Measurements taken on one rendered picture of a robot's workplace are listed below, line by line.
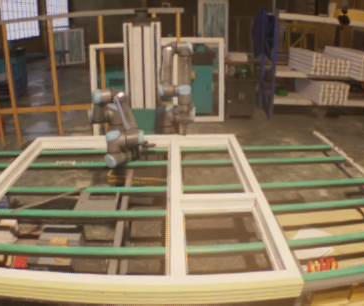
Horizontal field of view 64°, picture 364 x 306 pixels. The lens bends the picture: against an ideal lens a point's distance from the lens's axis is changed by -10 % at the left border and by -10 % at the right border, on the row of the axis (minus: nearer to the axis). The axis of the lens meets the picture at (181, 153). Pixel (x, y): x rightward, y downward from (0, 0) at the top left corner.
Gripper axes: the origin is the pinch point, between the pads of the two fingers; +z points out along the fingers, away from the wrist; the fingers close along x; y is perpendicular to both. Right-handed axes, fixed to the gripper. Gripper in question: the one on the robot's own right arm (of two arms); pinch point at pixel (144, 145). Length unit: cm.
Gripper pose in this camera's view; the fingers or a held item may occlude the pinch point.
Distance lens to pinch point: 221.9
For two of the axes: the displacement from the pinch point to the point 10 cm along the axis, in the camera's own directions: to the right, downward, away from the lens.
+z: 5.8, -3.2, 7.5
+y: 8.2, 2.3, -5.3
